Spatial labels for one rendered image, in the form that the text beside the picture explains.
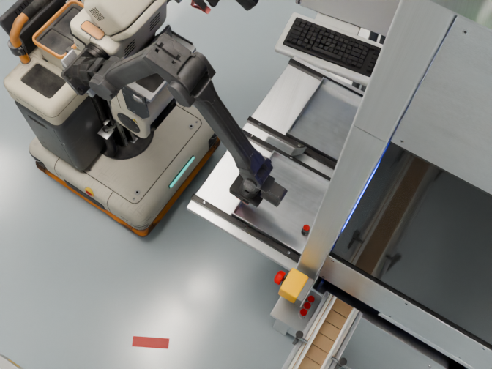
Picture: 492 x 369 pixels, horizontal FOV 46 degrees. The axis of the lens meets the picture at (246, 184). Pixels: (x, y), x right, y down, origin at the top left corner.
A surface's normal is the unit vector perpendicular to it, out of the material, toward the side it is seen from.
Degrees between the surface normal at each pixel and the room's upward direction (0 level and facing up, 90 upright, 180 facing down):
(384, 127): 90
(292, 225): 0
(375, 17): 90
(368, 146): 90
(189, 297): 0
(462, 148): 90
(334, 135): 0
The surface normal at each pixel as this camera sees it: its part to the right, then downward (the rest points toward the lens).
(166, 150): 0.03, -0.40
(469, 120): -0.52, 0.77
